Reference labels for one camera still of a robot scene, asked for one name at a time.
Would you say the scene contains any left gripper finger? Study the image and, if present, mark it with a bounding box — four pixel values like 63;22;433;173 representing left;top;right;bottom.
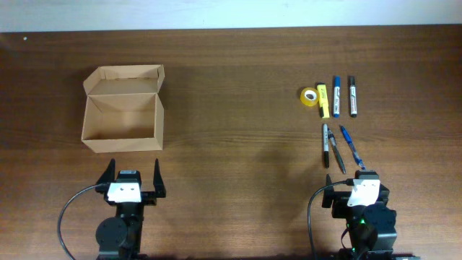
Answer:
95;158;116;193
153;159;167;198

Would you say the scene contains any brown cardboard box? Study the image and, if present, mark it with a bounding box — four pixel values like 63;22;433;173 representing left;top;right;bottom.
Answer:
81;64;165;153

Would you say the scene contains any yellow tape roll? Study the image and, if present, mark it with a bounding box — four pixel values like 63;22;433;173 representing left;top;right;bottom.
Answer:
300;87;319;107

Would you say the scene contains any yellow highlighter marker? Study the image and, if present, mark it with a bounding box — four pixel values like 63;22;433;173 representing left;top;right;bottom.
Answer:
316;83;330;118

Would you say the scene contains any blue capped whiteboard marker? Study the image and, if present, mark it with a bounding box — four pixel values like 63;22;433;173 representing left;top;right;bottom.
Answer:
333;76;341;118

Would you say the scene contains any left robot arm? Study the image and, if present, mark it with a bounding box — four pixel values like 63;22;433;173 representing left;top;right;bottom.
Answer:
95;160;167;259

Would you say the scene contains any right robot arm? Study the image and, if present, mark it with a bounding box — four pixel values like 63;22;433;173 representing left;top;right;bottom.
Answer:
322;170;397;259

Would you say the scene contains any blue ballpoint pen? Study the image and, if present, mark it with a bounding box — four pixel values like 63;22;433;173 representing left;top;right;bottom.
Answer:
339;125;367;170

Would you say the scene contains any black ballpoint pen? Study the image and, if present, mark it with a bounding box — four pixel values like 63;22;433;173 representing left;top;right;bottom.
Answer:
328;129;347;174

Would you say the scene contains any black permanent marker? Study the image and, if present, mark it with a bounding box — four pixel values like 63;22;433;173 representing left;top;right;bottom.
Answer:
323;123;329;168

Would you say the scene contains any black capped whiteboard marker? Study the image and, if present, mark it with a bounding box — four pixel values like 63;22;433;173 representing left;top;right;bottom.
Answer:
349;76;358;118

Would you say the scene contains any right black cable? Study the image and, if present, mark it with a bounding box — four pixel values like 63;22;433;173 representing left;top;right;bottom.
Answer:
307;178;355;260

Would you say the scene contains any black cable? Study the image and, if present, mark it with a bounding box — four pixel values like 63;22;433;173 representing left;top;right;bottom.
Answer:
307;178;355;260
57;183;109;260

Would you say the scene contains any left black cable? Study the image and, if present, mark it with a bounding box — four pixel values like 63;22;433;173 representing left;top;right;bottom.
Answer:
57;183;109;260

